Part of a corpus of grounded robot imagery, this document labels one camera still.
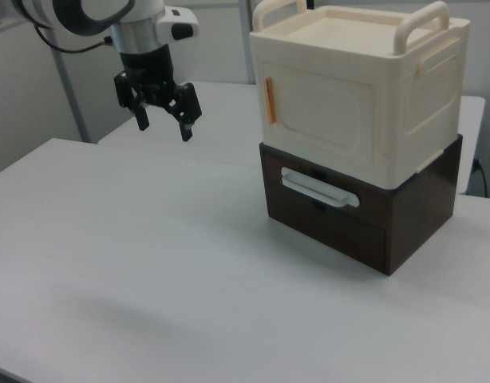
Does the black wall power cable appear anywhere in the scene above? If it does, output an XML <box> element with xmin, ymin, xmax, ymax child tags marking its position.
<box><xmin>471</xmin><ymin>157</ymin><xmax>489</xmax><ymax>197</ymax></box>

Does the dark brown drawer with handle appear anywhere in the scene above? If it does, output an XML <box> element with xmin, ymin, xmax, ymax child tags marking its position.
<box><xmin>263</xmin><ymin>150</ymin><xmax>392</xmax><ymax>237</ymax></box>

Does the orange door pull strip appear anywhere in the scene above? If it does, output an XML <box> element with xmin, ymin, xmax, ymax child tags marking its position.
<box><xmin>264</xmin><ymin>77</ymin><xmax>276</xmax><ymax>124</ymax></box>

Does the cream cabinet carry handle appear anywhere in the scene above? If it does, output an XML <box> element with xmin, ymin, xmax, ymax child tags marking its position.
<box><xmin>393</xmin><ymin>0</ymin><xmax>450</xmax><ymax>56</ymax></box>
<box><xmin>252</xmin><ymin>0</ymin><xmax>309</xmax><ymax>32</ymax></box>

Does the cream cabinet door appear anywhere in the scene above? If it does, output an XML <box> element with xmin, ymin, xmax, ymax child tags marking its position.
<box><xmin>260</xmin><ymin>59</ymin><xmax>378</xmax><ymax>167</ymax></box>

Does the white drawer handle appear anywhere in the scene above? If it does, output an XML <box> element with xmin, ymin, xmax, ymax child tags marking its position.
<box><xmin>280</xmin><ymin>166</ymin><xmax>361</xmax><ymax>209</ymax></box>

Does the dark brown plain drawer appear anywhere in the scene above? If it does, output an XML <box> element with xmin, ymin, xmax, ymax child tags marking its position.
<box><xmin>267</xmin><ymin>181</ymin><xmax>389</xmax><ymax>276</ymax></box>

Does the dark brown drawer box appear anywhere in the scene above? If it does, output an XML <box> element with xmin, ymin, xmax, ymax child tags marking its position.
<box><xmin>259</xmin><ymin>133</ymin><xmax>464</xmax><ymax>277</ymax></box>

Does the cream plastic cabinet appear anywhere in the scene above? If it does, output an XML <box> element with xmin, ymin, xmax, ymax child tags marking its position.
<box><xmin>248</xmin><ymin>0</ymin><xmax>472</xmax><ymax>191</ymax></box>

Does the grey metal frame pole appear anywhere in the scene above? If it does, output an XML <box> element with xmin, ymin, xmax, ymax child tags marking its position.
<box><xmin>49</xmin><ymin>23</ymin><xmax>90</xmax><ymax>144</ymax></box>

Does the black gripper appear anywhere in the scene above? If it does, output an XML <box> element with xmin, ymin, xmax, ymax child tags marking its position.
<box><xmin>113</xmin><ymin>45</ymin><xmax>203</xmax><ymax>143</ymax></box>

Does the grey partition frame post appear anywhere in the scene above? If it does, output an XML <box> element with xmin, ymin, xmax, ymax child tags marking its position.
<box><xmin>236</xmin><ymin>0</ymin><xmax>256</xmax><ymax>85</ymax></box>

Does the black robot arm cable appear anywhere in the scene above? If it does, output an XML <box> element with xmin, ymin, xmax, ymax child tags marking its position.
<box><xmin>29</xmin><ymin>22</ymin><xmax>113</xmax><ymax>53</ymax></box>

